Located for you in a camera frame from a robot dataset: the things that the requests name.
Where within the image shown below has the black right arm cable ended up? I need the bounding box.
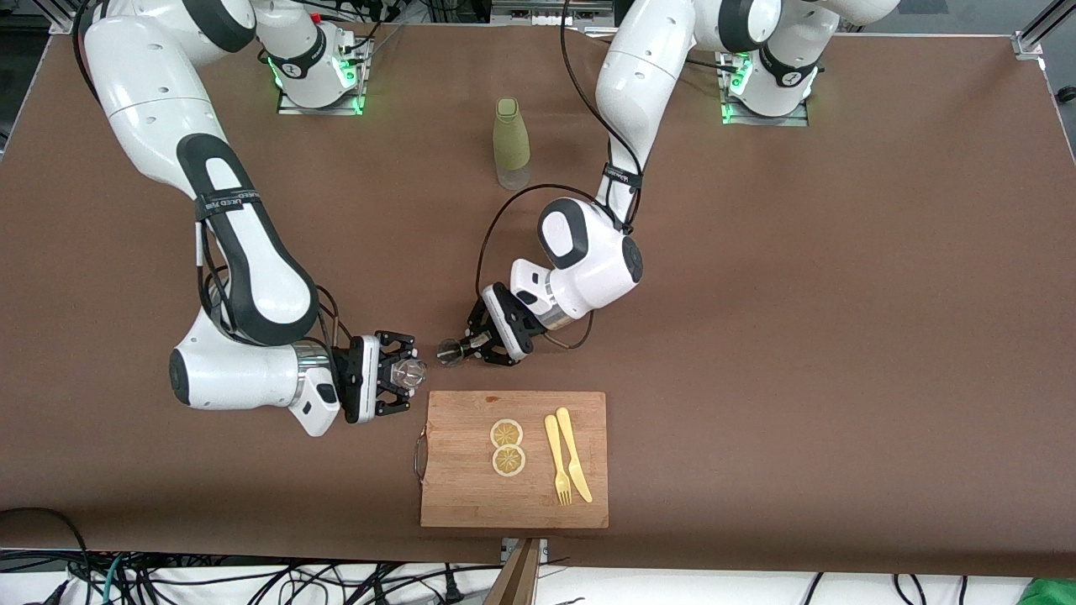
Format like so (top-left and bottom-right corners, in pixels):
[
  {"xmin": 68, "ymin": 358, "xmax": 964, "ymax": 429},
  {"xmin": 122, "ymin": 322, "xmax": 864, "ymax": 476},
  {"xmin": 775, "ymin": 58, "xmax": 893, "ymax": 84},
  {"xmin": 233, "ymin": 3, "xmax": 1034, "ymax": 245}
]
[{"xmin": 195, "ymin": 227, "xmax": 354, "ymax": 354}]

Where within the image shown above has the aluminium profile post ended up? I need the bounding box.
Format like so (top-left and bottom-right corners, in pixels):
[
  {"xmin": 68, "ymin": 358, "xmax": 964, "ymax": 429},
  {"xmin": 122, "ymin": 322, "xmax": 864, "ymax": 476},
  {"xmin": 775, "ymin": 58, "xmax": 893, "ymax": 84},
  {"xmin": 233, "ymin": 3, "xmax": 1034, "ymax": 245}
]
[{"xmin": 483, "ymin": 538, "xmax": 549, "ymax": 605}]

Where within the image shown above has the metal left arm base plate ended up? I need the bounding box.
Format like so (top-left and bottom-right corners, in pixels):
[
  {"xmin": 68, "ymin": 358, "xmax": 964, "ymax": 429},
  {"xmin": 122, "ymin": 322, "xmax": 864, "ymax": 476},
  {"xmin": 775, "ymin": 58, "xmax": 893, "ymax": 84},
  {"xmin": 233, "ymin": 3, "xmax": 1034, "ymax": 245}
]
[{"xmin": 719, "ymin": 46, "xmax": 810, "ymax": 127}]

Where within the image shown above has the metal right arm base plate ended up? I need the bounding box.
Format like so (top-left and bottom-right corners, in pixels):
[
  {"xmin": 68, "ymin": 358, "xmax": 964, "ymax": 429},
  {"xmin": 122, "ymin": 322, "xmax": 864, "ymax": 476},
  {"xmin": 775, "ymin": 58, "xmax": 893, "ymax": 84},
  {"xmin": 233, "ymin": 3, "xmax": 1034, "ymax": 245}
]
[{"xmin": 277, "ymin": 38, "xmax": 371, "ymax": 117}]

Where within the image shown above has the steel double jigger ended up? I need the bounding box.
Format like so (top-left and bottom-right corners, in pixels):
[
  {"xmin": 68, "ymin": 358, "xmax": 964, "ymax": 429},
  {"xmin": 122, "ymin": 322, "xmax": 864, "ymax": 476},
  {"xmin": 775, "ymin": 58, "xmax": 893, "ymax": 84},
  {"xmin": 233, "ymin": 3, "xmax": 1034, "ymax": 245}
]
[{"xmin": 437, "ymin": 334, "xmax": 484, "ymax": 368}]

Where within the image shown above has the wooden cutting board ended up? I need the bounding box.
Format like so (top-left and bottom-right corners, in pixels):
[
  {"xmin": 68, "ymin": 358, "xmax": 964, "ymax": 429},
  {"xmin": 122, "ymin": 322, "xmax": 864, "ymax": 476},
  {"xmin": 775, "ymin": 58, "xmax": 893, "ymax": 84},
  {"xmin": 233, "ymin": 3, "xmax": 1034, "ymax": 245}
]
[{"xmin": 414, "ymin": 390, "xmax": 610, "ymax": 530}]

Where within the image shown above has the green sleeved glass bottle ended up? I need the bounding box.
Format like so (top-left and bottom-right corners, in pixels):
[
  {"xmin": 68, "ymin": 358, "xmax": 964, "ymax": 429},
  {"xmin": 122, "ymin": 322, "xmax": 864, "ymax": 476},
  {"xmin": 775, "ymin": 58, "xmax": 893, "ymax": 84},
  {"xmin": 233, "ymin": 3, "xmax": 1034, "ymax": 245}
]
[{"xmin": 493, "ymin": 97, "xmax": 532, "ymax": 192}]

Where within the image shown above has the brown table cloth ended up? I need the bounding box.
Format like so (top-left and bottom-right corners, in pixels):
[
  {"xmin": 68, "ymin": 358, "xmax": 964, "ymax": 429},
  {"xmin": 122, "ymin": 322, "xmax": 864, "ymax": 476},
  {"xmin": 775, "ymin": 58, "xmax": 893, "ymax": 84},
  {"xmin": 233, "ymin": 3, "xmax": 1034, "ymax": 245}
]
[{"xmin": 0, "ymin": 15, "xmax": 1076, "ymax": 581}]

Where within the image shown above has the grey power strip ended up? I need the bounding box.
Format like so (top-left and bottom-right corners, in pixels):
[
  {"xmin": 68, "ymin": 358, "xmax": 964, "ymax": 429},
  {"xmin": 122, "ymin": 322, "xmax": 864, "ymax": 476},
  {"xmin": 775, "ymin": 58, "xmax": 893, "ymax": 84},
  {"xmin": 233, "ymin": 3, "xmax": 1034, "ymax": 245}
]
[{"xmin": 490, "ymin": 0, "xmax": 616, "ymax": 28}]

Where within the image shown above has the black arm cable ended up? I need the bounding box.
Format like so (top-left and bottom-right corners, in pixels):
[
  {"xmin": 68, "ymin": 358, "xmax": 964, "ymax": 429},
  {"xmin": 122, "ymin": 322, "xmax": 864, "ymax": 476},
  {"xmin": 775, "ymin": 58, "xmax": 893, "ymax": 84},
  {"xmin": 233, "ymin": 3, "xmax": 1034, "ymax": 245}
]
[
  {"xmin": 195, "ymin": 227, "xmax": 354, "ymax": 354},
  {"xmin": 475, "ymin": 0, "xmax": 644, "ymax": 303}
]

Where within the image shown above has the green cloth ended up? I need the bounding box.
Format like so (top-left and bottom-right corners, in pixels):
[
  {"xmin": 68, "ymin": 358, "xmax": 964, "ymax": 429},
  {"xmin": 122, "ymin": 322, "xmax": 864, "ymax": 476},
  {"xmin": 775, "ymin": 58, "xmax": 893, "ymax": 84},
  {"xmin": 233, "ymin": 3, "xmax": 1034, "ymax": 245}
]
[{"xmin": 1017, "ymin": 578, "xmax": 1076, "ymax": 605}]

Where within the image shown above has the yellow plastic knife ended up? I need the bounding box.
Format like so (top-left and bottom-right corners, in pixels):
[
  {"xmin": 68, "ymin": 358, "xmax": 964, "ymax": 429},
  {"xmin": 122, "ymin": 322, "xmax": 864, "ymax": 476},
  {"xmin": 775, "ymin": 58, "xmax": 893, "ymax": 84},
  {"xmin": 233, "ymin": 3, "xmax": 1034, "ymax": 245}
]
[{"xmin": 556, "ymin": 407, "xmax": 593, "ymax": 504}]

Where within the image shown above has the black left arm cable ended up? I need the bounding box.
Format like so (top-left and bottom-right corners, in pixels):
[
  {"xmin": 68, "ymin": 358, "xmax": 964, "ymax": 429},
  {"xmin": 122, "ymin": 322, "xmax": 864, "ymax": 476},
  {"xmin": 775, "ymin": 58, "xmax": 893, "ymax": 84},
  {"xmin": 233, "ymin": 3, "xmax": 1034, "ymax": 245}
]
[{"xmin": 475, "ymin": 0, "xmax": 644, "ymax": 303}]

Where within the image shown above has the yellow plastic fork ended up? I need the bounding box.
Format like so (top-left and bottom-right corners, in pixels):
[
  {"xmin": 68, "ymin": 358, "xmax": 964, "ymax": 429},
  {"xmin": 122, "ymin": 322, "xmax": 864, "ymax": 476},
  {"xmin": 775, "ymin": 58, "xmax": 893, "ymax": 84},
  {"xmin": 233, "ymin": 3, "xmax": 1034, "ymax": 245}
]
[{"xmin": 544, "ymin": 414, "xmax": 573, "ymax": 507}]

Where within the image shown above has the thick black floor cable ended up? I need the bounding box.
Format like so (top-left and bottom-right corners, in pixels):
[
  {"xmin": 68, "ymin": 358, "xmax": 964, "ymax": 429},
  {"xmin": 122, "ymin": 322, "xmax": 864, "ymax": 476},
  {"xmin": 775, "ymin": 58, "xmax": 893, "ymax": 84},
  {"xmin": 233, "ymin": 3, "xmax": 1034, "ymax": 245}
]
[{"xmin": 0, "ymin": 507, "xmax": 93, "ymax": 605}]

